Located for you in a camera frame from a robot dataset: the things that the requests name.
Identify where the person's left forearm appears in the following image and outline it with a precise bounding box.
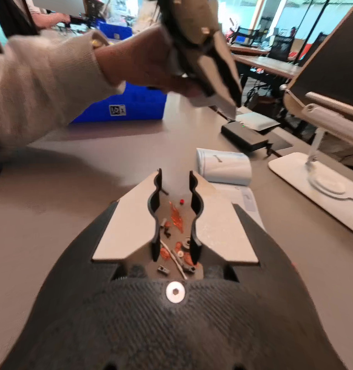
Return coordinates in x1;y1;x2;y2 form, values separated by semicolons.
0;30;127;164

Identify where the dark grey device box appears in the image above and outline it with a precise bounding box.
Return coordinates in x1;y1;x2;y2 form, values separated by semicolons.
220;121;274;154

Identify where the transparent orange lego flame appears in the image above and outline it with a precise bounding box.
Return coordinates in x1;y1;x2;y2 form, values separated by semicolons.
168;201;185;233

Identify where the blue storage bin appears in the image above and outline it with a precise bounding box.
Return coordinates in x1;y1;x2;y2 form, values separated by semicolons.
70;82;168;125

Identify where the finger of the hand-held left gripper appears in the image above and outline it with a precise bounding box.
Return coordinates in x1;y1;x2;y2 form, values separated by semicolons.
213;30;243;108
191;55;238;119

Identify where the white flexible lego whip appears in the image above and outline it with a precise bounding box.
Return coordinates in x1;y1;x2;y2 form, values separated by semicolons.
161;240;188;280

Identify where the lego instruction booklet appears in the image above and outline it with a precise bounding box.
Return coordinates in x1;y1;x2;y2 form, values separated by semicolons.
196;147;267;232

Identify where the person's left hand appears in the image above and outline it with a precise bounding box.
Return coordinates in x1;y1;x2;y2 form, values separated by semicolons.
94;24;207;98

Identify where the small blue parts bin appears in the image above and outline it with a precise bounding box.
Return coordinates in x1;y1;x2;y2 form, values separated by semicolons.
96;20;134;41

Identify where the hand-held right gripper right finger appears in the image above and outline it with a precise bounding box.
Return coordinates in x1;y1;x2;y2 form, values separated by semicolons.
189;171;260;266

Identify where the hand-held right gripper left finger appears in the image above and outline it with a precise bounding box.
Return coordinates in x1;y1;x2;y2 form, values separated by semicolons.
92;168;163;263

